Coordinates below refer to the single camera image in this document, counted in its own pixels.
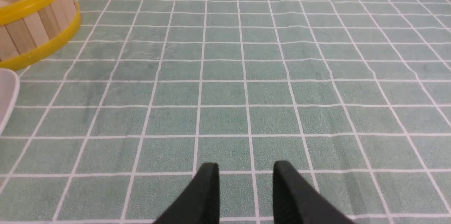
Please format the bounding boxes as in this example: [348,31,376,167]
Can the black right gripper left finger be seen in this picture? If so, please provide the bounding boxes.
[154,162,220,224]

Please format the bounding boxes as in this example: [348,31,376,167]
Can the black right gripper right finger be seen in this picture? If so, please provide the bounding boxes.
[273,160,354,224]

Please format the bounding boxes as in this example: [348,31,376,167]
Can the white rectangular plate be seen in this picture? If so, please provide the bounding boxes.
[0,68,20,134]

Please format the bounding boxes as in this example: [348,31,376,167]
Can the green checked tablecloth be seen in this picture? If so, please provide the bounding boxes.
[0,0,451,224]

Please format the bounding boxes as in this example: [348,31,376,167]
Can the bamboo steamer basket yellow rim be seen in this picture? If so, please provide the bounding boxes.
[0,0,81,70]

